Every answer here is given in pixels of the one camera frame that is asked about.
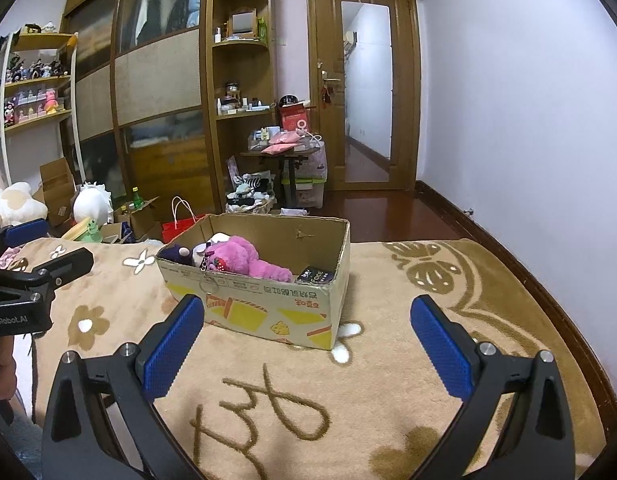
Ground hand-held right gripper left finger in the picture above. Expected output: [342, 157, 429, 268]
[41, 294, 206, 480]

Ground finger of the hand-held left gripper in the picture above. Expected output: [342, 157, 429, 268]
[0, 219, 49, 268]
[18, 246, 95, 292]

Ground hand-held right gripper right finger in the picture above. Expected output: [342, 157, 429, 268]
[410, 295, 575, 480]

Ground printed cardboard box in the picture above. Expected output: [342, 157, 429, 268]
[156, 212, 352, 351]

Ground purple grey plush toy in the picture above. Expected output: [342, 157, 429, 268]
[163, 242, 209, 268]

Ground pink plush toy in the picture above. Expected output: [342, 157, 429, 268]
[203, 233, 294, 282]

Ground dark packet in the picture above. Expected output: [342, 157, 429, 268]
[294, 266, 337, 286]

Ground person's left hand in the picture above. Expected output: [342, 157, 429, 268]
[0, 335, 16, 401]

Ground yellow box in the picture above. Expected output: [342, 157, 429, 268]
[61, 220, 92, 242]

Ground white fluffy plush toy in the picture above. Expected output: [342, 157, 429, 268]
[0, 181, 48, 228]

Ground plain tall cardboard box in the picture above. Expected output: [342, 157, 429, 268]
[38, 157, 79, 228]

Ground white spiky plush toy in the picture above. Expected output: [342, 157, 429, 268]
[72, 181, 114, 226]

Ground beige patterned blanket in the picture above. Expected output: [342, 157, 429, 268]
[0, 237, 609, 480]

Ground open brown cardboard box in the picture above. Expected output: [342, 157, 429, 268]
[113, 196, 162, 241]

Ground red paper bag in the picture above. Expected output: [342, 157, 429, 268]
[161, 196, 209, 246]

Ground basket of clothes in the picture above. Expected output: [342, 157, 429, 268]
[226, 172, 278, 213]

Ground clear plastic storage box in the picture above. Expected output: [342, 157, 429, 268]
[281, 175, 327, 209]

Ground wooden corner shelf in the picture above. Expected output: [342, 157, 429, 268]
[203, 0, 279, 211]

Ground wooden wardrobe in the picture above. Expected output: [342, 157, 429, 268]
[61, 0, 219, 216]

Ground wooden door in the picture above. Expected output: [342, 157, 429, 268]
[306, 0, 422, 192]

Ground small wooden table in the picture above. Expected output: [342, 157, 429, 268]
[241, 145, 322, 211]

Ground printed plastic bag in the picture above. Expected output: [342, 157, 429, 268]
[293, 140, 329, 181]

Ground pink packets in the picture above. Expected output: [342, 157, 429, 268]
[261, 131, 302, 153]

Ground red box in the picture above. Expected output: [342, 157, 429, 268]
[280, 102, 312, 133]

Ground small framed mirror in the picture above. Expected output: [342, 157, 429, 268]
[227, 7, 259, 38]

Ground wall shelf with figurines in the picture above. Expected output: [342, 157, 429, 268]
[0, 30, 79, 186]

